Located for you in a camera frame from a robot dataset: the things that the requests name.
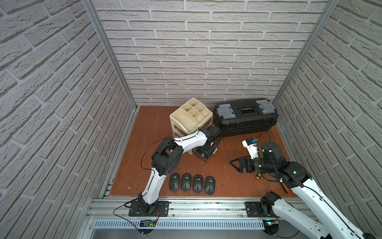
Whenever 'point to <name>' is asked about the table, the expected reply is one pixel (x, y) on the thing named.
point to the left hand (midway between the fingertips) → (207, 148)
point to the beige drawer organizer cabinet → (188, 119)
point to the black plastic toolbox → (244, 116)
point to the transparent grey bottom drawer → (205, 157)
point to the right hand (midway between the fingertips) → (238, 161)
